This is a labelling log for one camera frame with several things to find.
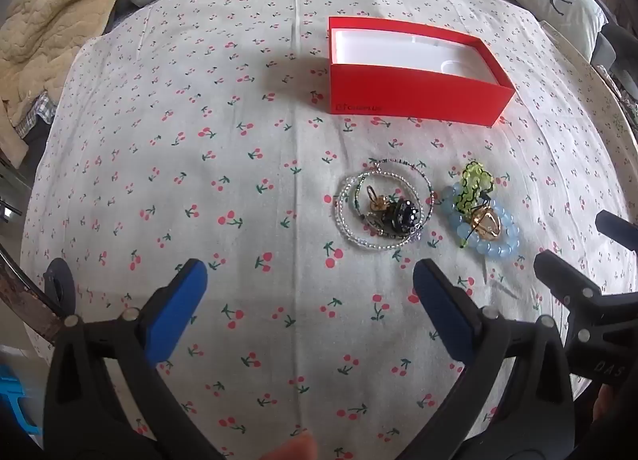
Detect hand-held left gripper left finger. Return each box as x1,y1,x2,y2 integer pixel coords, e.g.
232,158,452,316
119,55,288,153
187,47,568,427
42,258,223,460

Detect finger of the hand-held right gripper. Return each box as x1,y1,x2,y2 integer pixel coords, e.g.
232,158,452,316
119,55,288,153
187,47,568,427
533,250,606,306
595,210,638,244

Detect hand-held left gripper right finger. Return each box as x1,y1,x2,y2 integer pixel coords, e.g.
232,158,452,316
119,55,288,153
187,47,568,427
399,258,579,460

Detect light blue beaded bracelet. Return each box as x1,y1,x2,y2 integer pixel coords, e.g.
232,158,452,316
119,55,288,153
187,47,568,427
441,183,522,258

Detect large gold ring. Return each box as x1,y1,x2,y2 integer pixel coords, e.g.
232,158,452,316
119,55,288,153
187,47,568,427
469,208,502,242

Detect black beaded hair claw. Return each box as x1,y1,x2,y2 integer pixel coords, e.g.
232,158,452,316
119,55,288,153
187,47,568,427
386,198,423,234

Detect green beaded charm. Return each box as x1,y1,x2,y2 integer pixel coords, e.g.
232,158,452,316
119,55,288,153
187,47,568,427
456,161,495,249

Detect gold flower ring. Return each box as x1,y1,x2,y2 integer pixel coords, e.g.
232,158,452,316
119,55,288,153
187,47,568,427
365,186,394,214

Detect clear beaded bracelet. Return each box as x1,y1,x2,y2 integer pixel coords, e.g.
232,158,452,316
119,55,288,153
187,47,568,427
335,172,402,250

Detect silver beaded bracelets with charm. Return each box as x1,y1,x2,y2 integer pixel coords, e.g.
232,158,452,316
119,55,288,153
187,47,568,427
351,157,435,242

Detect red cardboard box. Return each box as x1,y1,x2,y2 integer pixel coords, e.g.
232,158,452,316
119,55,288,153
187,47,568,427
327,16,516,129

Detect person's right hand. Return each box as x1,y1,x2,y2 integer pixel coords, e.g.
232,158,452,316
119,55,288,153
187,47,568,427
593,383,626,423

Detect person's left hand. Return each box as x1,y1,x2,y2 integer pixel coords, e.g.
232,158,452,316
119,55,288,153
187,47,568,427
256,431,320,460

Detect black round clamp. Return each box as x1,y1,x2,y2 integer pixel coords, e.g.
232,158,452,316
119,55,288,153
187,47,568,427
42,258,77,314

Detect rusty metal bar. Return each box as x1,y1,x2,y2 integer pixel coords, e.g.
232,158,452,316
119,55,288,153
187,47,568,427
0,241,63,348

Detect cherry print tablecloth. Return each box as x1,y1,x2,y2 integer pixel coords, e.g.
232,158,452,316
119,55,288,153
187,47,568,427
20,0,638,460

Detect dark grey chair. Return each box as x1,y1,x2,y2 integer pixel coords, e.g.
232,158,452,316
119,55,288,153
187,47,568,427
591,22,638,109

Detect blue plastic stool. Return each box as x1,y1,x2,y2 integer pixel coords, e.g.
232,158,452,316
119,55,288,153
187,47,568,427
0,364,38,438

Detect plaid cloth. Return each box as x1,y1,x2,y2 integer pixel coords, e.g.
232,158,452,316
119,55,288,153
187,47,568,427
14,90,57,138

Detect beige quilted blanket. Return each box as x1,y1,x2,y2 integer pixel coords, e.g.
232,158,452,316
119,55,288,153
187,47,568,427
0,0,141,158

